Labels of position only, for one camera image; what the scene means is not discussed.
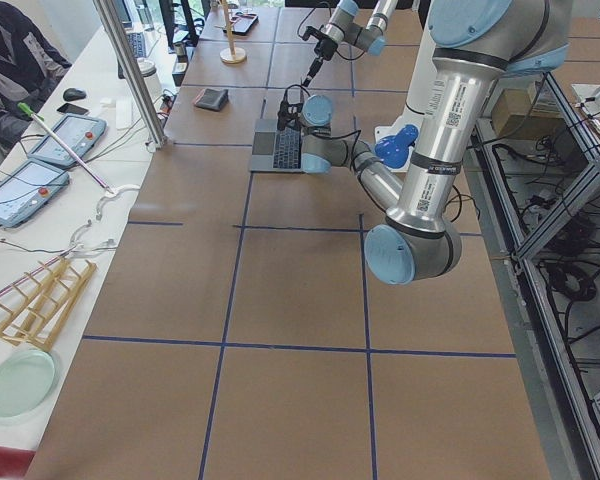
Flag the long reacher stick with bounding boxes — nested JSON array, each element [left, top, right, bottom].
[[18, 102, 118, 198]]

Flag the wooden dish rack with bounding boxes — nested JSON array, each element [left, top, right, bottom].
[[0, 256, 97, 352]]

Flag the grey folded cloth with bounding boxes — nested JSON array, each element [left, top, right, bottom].
[[193, 88, 229, 112]]

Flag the black computer mouse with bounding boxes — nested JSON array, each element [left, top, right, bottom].
[[63, 88, 87, 102]]

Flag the upper teach pendant tablet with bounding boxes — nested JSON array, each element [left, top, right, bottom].
[[27, 114, 107, 169]]

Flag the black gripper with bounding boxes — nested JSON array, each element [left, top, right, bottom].
[[302, 37, 338, 87]]

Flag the pale green glass plate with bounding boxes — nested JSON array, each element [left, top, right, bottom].
[[0, 349, 56, 418]]

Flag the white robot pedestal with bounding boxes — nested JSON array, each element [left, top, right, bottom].
[[375, 1, 437, 141]]

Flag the blue desk lamp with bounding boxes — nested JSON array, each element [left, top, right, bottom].
[[374, 124, 419, 169]]

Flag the grey laptop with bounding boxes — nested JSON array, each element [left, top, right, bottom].
[[249, 119, 302, 173]]

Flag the teach pendant tablet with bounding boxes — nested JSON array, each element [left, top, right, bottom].
[[27, 114, 107, 169], [0, 160, 69, 228]]

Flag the lower teach pendant tablet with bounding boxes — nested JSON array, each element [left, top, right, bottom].
[[0, 160, 69, 228]]

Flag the aluminium frame post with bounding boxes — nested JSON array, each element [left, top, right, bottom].
[[93, 0, 167, 150]]

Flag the cardboard box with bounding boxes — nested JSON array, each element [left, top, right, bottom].
[[491, 89, 555, 140]]

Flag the black smartphone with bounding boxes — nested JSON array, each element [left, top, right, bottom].
[[57, 102, 89, 115]]

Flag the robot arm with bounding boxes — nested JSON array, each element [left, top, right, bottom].
[[300, 1, 572, 285], [301, 0, 398, 87]]

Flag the wooden mug tree stand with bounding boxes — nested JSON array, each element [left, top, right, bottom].
[[218, 0, 247, 65]]

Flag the seated person dark jacket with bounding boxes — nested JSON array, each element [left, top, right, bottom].
[[0, 1, 71, 148]]

